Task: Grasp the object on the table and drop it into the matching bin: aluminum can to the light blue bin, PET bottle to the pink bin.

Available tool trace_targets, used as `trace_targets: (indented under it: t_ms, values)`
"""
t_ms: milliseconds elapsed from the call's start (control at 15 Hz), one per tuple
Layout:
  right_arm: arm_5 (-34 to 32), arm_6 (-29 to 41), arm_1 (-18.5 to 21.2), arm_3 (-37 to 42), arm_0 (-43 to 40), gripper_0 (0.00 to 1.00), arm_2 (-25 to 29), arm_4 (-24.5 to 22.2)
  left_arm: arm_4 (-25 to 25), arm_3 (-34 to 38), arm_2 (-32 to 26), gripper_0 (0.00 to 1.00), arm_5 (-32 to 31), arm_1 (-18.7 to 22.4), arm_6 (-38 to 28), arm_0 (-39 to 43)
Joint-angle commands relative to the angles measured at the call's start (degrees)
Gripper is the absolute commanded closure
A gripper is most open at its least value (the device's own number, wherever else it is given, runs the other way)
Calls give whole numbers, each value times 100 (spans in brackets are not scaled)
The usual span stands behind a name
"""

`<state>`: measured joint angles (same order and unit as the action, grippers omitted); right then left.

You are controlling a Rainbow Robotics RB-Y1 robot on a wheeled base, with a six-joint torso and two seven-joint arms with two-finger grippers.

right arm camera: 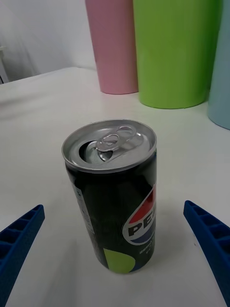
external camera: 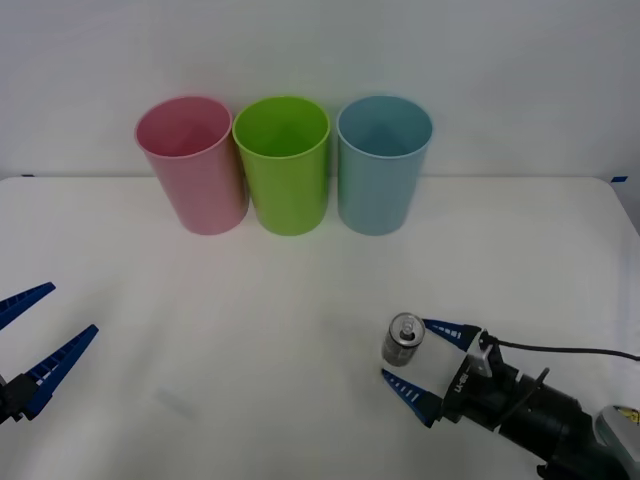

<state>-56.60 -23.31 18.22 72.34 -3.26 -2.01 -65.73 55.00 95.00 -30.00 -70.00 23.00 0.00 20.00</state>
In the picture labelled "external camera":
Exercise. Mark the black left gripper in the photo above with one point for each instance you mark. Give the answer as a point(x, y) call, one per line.
point(6, 402)

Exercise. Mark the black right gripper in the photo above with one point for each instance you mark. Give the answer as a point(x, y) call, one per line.
point(462, 397)

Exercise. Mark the silver drink can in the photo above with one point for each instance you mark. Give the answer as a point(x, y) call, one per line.
point(400, 347)

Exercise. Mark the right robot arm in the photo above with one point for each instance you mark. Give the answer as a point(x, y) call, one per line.
point(550, 420)

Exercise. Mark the pale blue plastic bin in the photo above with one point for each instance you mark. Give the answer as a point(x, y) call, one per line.
point(375, 195)

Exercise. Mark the pink plastic bin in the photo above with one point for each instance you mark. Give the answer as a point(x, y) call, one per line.
point(200, 190)

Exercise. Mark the green plastic bin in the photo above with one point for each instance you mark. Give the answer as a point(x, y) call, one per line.
point(287, 195)

